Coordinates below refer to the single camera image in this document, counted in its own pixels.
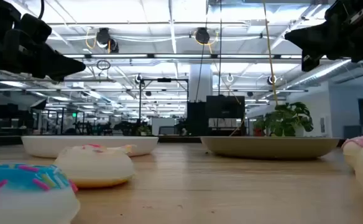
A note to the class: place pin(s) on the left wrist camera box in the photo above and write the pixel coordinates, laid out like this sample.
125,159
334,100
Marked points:
35,28

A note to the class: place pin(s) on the small blue sprinkled donut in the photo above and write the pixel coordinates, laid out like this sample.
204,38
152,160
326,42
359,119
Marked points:
23,199

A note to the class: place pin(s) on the small white frosted donut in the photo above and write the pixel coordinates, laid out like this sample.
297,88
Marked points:
94,168

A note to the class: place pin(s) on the black metal stand frame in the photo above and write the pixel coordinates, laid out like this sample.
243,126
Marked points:
164,80

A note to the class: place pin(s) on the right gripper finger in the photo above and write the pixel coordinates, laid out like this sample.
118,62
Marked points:
315,46
313,33

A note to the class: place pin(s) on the grey round plate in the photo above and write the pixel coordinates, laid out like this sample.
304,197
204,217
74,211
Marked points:
268,147

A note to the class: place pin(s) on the long ceiling strip light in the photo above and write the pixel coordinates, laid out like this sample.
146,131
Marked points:
119,56

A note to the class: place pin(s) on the white board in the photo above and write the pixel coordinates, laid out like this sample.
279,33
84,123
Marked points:
161,124

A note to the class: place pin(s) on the green potted plant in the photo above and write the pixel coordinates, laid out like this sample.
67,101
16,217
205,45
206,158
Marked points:
288,119

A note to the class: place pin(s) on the white round plate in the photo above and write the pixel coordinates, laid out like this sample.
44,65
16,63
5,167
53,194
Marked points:
38,146

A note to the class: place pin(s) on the large pink frosted donut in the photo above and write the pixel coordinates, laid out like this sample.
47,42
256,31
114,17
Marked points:
351,149

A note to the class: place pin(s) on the small red pot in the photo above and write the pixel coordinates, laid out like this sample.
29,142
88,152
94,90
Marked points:
258,132

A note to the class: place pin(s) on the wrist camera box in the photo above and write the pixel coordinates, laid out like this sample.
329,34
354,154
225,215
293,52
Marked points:
359,15
35,28

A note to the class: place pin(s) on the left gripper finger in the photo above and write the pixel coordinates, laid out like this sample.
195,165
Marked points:
65,72
60,59

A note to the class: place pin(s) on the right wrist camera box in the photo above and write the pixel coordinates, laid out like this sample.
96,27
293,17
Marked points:
359,15

